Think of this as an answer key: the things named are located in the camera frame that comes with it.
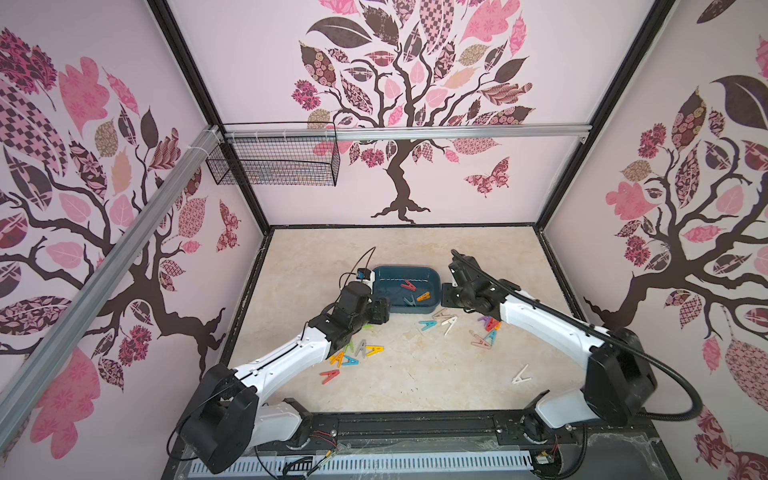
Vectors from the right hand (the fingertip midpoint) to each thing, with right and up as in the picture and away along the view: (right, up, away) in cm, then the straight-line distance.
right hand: (441, 291), depth 86 cm
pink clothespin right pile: (+13, -16, +2) cm, 20 cm away
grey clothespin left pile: (-24, -17, +1) cm, 29 cm away
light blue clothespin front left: (-27, -20, -1) cm, 34 cm away
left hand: (-18, -4, -2) cm, 18 cm away
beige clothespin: (+1, -9, +8) cm, 12 cm away
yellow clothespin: (-4, -3, +11) cm, 12 cm away
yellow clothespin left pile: (-20, -18, +1) cm, 27 cm away
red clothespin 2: (-9, 0, +14) cm, 17 cm away
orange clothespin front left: (-31, -20, -1) cm, 36 cm away
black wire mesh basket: (-45, +44, +8) cm, 64 cm away
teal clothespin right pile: (+16, -15, +4) cm, 22 cm away
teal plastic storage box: (-17, +1, +19) cm, 25 cm away
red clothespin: (-33, -24, -3) cm, 40 cm away
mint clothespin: (-3, -11, +6) cm, 13 cm away
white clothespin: (+4, -11, +6) cm, 13 cm away
